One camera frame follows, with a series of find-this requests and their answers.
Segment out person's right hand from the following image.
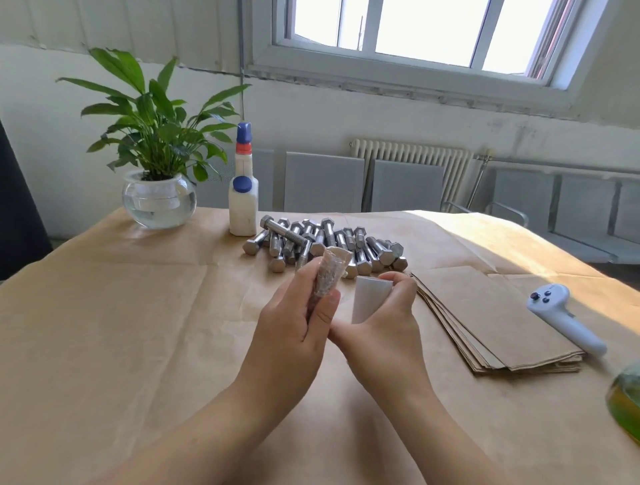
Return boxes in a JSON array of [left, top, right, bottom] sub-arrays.
[[329, 270, 437, 409]]

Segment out person's left hand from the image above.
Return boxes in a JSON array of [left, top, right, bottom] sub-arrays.
[[232, 258, 342, 426]]

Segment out white cling film roll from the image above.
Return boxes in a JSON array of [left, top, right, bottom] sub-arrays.
[[352, 276, 395, 324]]

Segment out pile of steel bolts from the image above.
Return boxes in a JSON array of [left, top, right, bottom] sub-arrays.
[[243, 215, 409, 278]]

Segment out stack of brown paper sheets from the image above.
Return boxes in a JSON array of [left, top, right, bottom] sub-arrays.
[[412, 264, 587, 377]]

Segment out green spray bottle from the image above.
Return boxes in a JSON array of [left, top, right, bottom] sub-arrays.
[[606, 360, 640, 447]]

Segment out white glue bottle blue cap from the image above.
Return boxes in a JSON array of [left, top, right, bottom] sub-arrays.
[[229, 122, 260, 237]]

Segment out grey chair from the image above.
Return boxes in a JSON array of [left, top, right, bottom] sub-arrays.
[[550, 175, 640, 266], [371, 160, 447, 213], [195, 148, 277, 209], [478, 165, 561, 236], [284, 152, 367, 213]]

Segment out white handheld controller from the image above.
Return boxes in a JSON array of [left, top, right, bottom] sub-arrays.
[[527, 282, 608, 358]]

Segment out large brown paper table cover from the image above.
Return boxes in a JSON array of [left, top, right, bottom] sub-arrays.
[[0, 208, 640, 485]]

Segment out white radiator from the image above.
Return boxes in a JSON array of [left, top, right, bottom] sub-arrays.
[[350, 139, 471, 209]]

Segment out round glass vase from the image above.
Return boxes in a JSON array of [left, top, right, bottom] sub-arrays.
[[122, 172, 198, 230]]

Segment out green leafy plant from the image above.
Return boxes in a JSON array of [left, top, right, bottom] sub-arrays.
[[57, 48, 251, 184]]

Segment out black trash bin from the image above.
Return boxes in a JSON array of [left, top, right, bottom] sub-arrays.
[[0, 120, 53, 281]]

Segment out white framed window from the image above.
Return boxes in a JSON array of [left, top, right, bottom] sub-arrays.
[[245, 0, 621, 116]]

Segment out white vertical blind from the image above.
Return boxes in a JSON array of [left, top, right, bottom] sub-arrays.
[[0, 0, 251, 73]]

